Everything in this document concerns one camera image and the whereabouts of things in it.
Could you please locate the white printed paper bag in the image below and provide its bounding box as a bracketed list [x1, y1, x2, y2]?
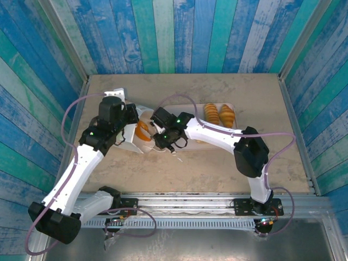
[115, 103, 164, 156]

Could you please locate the small brown fake croissant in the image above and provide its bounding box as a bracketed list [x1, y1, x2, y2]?
[135, 120, 152, 142]

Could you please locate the ridged golden fake bread roll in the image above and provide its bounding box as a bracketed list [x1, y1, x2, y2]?
[203, 103, 220, 126]

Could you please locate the large golden fake croissant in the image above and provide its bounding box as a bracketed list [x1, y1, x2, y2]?
[219, 104, 236, 128]

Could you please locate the pale rectangular tray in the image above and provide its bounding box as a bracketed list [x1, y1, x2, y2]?
[160, 103, 240, 152]

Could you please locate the circuit board with LEDs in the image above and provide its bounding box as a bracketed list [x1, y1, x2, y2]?
[257, 216, 276, 226]
[105, 216, 129, 224]

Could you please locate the shiny steel panel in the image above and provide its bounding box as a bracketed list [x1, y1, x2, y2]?
[43, 227, 337, 261]

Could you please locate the clear plastic scrap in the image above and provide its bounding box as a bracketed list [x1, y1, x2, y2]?
[103, 231, 120, 250]

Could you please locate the aluminium side rail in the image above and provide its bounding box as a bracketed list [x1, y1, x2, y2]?
[278, 76, 322, 196]
[51, 77, 91, 195]

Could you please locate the aluminium mounting rail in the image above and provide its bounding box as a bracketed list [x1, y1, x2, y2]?
[43, 191, 334, 221]

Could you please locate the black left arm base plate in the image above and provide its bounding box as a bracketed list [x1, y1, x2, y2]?
[103, 197, 139, 216]

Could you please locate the slotted grey cable duct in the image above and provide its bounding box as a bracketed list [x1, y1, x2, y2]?
[80, 217, 258, 232]

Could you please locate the aluminium corner post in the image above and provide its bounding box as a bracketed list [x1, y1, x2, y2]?
[279, 0, 333, 81]
[38, 0, 90, 82]

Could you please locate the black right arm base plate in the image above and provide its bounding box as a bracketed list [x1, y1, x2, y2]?
[233, 197, 284, 217]

